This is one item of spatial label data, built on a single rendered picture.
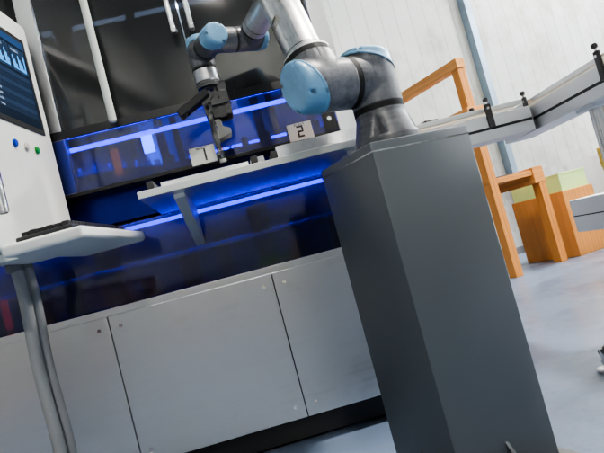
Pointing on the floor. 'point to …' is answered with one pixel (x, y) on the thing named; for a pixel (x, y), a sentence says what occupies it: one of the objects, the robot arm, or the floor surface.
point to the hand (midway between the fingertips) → (217, 146)
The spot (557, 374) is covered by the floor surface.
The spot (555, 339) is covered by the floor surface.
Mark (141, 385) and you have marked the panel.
